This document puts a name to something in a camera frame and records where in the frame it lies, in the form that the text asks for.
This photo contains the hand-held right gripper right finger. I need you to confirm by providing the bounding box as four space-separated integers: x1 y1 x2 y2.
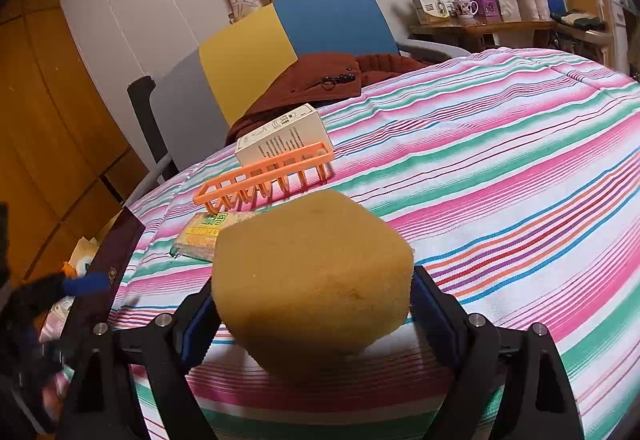
411 265 586 440

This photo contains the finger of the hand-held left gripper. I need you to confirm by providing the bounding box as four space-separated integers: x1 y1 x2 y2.
15 271 111 317

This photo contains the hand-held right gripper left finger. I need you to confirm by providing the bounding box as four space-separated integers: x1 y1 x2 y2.
57 280 221 440

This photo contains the white printed packet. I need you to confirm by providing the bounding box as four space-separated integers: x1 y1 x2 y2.
64 237 102 279

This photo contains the gold metal tin container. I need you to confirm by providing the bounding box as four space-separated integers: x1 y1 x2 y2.
59 207 147 357

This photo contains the yellow green snack packet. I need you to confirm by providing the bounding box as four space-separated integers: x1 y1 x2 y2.
172 211 262 264

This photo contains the yellow sponge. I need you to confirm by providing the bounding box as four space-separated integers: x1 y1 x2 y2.
212 190 416 372

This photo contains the orange plastic rack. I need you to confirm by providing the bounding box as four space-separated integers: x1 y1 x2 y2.
192 141 336 214

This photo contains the white box with small print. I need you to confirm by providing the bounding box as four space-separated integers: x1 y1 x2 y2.
235 103 331 167

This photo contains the striped tablecloth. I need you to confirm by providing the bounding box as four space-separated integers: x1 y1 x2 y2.
107 47 640 440

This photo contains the wooden wardrobe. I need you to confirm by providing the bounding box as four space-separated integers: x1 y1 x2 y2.
0 0 151 285

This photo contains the red-brown jacket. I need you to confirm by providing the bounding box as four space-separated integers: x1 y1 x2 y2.
225 52 437 147

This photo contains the grey yellow blue chair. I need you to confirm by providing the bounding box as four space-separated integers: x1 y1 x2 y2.
127 0 471 185

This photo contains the white mug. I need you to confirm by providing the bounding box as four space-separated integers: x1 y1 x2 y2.
452 0 480 23

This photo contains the purple box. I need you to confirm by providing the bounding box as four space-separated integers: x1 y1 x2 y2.
472 0 502 21

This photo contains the small black cord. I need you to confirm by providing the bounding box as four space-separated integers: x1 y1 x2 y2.
320 74 357 91

